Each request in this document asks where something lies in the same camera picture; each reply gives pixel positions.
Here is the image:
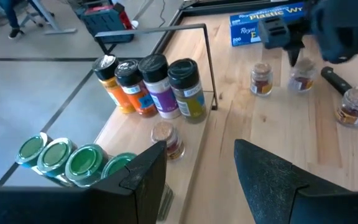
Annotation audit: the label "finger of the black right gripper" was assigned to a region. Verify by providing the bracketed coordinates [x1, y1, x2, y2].
[286, 46, 304, 67]

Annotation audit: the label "purple label jar black lid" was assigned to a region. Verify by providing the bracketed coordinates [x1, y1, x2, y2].
[137, 53, 182, 120]

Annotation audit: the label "wooden desk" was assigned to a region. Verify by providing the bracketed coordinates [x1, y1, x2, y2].
[19, 0, 78, 35]

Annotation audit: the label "wooden shelf with black frame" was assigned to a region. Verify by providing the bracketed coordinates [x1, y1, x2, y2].
[94, 23, 219, 224]

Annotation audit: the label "black and red tool case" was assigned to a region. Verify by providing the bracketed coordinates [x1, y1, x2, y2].
[80, 2, 135, 44]

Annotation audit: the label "blue plastic wrap box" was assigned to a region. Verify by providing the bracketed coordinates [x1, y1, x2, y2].
[229, 1, 315, 47]

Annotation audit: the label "red spice jar black lid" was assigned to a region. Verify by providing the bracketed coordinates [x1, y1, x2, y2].
[114, 58, 158, 118]

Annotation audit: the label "small brown lid glass jar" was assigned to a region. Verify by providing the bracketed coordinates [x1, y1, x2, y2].
[249, 62, 274, 97]
[150, 121, 186, 162]
[336, 85, 358, 128]
[287, 57, 319, 93]

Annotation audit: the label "black-lid spice jars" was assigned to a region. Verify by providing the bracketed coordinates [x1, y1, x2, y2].
[167, 58, 208, 124]

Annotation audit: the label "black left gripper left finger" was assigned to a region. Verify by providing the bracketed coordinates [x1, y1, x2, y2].
[0, 140, 167, 224]

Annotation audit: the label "person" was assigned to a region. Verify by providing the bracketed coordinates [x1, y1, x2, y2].
[0, 0, 24, 40]

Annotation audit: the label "black floor cable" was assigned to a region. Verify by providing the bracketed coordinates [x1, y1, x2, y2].
[158, 0, 167, 28]

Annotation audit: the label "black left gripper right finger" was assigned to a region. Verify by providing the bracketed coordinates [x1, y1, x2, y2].
[234, 139, 358, 224]

